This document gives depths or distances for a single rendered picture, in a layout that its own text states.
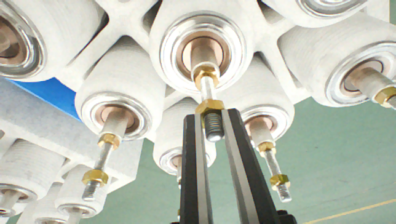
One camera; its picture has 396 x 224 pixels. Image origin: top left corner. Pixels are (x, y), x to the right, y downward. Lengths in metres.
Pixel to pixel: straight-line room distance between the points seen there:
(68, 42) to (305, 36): 0.24
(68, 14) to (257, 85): 0.20
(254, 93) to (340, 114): 0.56
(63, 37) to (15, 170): 0.30
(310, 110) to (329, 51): 0.46
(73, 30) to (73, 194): 0.34
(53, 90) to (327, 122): 0.78
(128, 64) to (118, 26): 0.04
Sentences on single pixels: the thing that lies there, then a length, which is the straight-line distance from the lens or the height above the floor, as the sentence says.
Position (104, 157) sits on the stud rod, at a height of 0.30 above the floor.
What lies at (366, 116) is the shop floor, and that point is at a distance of 0.83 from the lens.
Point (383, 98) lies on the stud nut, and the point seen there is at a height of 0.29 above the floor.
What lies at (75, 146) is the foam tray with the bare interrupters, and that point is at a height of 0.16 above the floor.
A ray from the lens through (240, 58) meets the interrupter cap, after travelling 0.17.
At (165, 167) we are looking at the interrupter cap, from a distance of 0.29.
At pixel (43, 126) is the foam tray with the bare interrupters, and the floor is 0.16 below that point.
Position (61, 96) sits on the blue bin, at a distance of 0.46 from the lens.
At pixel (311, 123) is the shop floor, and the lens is 0.72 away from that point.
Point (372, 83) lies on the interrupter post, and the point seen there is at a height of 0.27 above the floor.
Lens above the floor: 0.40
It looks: 47 degrees down
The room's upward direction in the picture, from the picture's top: 176 degrees clockwise
